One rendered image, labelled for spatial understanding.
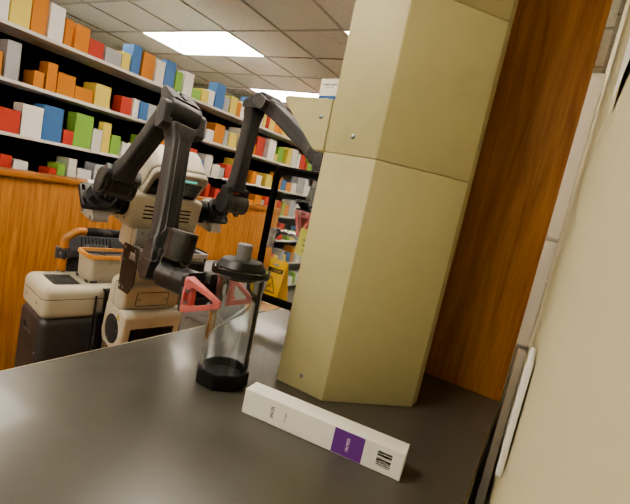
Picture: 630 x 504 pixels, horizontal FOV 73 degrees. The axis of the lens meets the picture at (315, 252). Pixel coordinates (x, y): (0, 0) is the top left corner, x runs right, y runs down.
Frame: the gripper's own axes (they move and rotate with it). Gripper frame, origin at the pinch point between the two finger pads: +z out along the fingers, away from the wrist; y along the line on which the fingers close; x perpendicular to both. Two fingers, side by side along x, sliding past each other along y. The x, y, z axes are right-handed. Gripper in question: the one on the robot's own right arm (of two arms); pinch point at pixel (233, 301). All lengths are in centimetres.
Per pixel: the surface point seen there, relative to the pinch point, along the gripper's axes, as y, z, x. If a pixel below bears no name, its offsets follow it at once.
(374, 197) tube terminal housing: 10.8, 18.7, -24.6
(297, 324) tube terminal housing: 9.7, 9.1, 3.1
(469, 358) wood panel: 47, 38, 8
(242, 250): -1.3, 0.7, -10.1
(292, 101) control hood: 9.7, -2.8, -40.0
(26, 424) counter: -31.6, -6.0, 15.9
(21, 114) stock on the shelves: 72, -240, -33
